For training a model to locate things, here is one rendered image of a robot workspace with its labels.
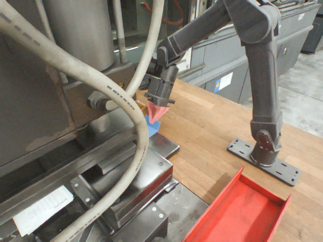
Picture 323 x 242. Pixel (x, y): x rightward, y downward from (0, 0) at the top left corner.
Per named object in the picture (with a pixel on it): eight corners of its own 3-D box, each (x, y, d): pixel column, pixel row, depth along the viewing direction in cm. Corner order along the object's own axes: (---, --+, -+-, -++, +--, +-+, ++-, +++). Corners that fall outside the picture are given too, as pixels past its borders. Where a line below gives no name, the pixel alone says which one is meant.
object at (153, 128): (160, 128, 68) (160, 122, 66) (127, 153, 59) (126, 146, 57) (146, 120, 71) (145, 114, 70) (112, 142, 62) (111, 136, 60)
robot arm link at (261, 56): (252, 142, 54) (237, 14, 41) (259, 130, 58) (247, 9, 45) (277, 146, 50) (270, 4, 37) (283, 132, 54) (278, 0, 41)
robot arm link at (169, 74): (150, 78, 64) (157, 57, 63) (159, 81, 69) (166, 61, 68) (167, 85, 61) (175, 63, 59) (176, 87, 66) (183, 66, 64)
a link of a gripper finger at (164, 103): (135, 119, 66) (144, 93, 64) (149, 119, 72) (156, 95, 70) (150, 127, 63) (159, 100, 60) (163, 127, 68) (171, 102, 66)
